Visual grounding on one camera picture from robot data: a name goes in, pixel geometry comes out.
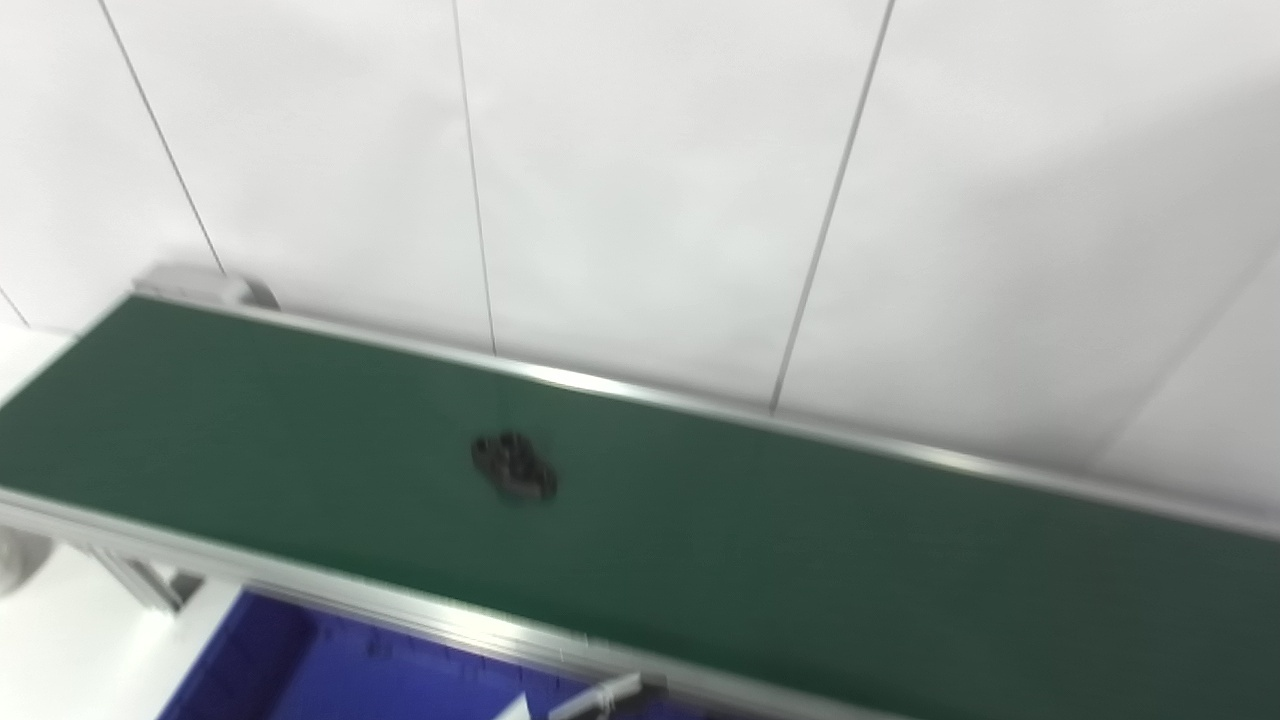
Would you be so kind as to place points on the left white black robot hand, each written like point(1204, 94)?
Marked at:
point(600, 698)

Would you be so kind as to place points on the black plastic flanged part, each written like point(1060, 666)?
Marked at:
point(515, 468)

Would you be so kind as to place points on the green conveyor belt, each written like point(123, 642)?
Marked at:
point(700, 540)

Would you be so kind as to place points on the blue plastic bin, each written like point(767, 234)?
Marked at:
point(330, 670)

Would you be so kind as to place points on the aluminium conveyor leg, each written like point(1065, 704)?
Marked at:
point(140, 578)

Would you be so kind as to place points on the grey conveyor motor housing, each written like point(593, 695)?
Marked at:
point(200, 287)

